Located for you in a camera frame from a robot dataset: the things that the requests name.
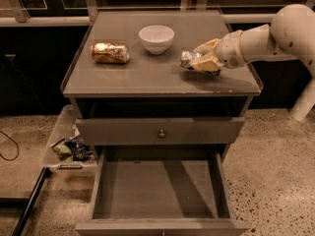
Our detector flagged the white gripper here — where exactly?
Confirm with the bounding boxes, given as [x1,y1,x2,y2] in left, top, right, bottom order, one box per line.
[189,30,246,72]

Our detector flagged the silver blue redbull can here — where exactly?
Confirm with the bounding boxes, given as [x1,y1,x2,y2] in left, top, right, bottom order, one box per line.
[180,51,221,76]

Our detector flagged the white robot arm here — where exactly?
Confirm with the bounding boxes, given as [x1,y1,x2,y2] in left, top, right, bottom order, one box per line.
[189,4,315,76]

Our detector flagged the grey top drawer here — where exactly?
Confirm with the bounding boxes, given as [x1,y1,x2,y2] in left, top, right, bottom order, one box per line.
[76,117,245,146]

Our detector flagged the grey drawer cabinet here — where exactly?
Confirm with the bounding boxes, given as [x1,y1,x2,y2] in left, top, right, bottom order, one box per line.
[60,9,265,236]

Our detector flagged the round brass drawer knob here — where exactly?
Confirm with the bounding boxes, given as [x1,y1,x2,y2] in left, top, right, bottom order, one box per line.
[158,130,166,139]

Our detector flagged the gold soda can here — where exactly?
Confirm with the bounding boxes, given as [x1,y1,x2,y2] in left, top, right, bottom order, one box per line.
[91,42,129,64]

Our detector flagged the grey open middle drawer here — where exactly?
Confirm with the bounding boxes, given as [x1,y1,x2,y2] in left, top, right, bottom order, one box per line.
[76,147,247,236]

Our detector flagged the white ceramic bowl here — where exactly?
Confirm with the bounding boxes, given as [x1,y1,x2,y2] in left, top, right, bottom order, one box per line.
[139,25,174,55]

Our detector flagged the dark blue snack bag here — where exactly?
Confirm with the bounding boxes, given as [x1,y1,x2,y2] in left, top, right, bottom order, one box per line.
[65,135,95,162]

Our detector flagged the clear plastic storage bin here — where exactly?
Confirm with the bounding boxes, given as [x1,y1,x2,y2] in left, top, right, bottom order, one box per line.
[43,105,97,175]

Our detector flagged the green snack bag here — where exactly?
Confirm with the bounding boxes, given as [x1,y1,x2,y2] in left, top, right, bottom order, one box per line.
[51,140,73,161]

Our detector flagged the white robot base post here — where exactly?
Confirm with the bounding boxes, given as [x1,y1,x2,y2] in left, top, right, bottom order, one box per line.
[290,79,315,121]

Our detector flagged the metal window frame railing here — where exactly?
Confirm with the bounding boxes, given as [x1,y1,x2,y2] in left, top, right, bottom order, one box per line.
[0,0,315,28]

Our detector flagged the black cable on floor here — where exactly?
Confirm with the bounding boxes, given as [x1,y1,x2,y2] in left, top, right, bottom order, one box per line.
[0,129,21,161]

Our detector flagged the black floor rail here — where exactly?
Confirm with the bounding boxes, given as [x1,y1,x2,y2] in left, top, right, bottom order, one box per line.
[0,167,51,236]

